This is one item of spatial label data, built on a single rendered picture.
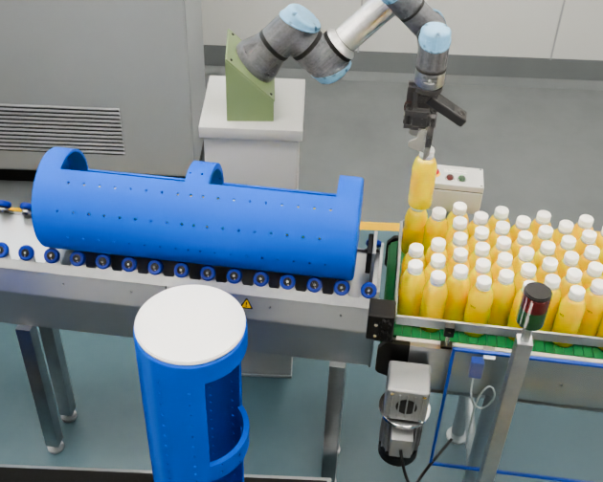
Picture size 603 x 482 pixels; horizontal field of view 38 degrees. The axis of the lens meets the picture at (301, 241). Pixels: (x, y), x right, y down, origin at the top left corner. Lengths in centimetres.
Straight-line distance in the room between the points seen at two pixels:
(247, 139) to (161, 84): 139
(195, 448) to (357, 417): 110
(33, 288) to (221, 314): 65
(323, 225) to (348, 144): 247
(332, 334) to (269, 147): 63
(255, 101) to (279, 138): 13
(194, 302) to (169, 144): 203
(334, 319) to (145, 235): 57
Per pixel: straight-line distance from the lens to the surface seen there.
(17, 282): 263
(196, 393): 217
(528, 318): 205
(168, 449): 238
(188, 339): 215
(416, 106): 224
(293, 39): 263
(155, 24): 388
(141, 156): 425
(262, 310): 245
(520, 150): 483
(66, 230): 241
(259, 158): 274
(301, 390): 339
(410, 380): 231
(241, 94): 265
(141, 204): 232
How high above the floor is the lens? 259
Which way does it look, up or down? 40 degrees down
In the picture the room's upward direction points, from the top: 2 degrees clockwise
